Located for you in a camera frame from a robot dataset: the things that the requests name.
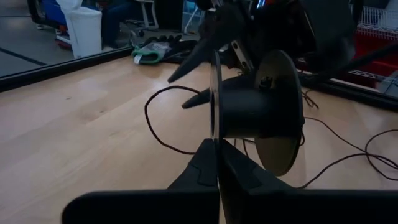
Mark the white chair frame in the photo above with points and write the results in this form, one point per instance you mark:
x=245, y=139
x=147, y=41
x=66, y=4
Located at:
x=150, y=12

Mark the red black floor dolly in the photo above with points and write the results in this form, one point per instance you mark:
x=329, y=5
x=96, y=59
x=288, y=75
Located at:
x=63, y=40

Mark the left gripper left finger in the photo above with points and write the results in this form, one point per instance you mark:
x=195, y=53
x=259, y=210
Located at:
x=140, y=208

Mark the red plastic storage bin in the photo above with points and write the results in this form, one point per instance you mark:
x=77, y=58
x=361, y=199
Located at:
x=379, y=53

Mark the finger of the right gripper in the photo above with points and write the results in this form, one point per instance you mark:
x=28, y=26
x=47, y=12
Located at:
x=196, y=59
x=200, y=98

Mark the blue plastic crate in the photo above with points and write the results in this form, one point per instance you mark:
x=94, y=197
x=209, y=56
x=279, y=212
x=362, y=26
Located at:
x=54, y=12

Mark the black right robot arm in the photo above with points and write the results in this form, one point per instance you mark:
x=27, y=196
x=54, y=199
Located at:
x=329, y=31

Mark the white trash bin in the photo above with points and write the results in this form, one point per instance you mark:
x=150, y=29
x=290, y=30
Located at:
x=84, y=34

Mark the person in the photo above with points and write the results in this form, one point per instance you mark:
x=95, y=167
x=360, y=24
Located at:
x=115, y=21

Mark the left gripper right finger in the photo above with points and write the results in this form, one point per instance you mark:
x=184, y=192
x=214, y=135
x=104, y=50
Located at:
x=311, y=208

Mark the grey glove green cuff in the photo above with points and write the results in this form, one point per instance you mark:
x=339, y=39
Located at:
x=155, y=49

